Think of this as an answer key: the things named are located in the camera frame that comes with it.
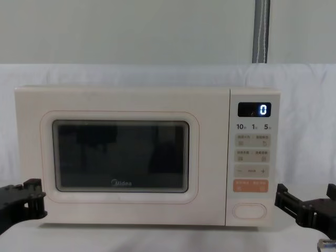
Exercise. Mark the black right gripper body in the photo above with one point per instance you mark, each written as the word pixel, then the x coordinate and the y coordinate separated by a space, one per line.
pixel 324 218

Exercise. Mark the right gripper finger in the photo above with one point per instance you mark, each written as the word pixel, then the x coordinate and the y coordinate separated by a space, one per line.
pixel 332 191
pixel 296 207

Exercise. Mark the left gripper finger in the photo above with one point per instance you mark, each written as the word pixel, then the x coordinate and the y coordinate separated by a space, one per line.
pixel 29 191

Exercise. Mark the cream microwave oven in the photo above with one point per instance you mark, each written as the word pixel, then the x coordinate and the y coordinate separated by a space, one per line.
pixel 131 105

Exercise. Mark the white table cloth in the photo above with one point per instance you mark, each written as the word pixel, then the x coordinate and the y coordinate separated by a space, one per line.
pixel 157 240

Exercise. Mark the pale grey curtain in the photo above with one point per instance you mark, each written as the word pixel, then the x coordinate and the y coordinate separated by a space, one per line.
pixel 126 31
pixel 302 31

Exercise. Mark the grey striped post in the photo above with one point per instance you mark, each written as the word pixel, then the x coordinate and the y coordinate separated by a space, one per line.
pixel 261 31

